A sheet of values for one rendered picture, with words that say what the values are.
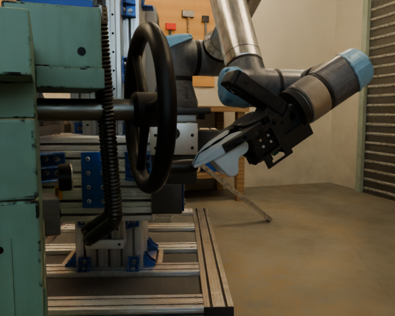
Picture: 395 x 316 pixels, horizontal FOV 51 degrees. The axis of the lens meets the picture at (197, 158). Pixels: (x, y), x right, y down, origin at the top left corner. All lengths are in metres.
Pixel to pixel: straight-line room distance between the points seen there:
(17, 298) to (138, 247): 1.09
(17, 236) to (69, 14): 0.33
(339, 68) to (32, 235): 0.54
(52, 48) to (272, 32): 4.03
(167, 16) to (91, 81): 3.59
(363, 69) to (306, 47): 3.99
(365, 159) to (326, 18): 1.60
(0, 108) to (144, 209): 0.89
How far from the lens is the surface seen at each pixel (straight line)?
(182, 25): 4.23
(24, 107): 0.51
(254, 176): 4.49
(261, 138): 0.68
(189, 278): 1.56
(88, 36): 0.66
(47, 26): 0.66
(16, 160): 0.49
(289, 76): 0.82
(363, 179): 4.46
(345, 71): 0.76
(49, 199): 0.95
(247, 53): 0.82
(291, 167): 4.69
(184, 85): 1.32
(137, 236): 1.58
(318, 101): 0.72
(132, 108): 0.70
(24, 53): 0.42
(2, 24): 0.42
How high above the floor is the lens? 0.81
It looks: 6 degrees down
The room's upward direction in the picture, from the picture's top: straight up
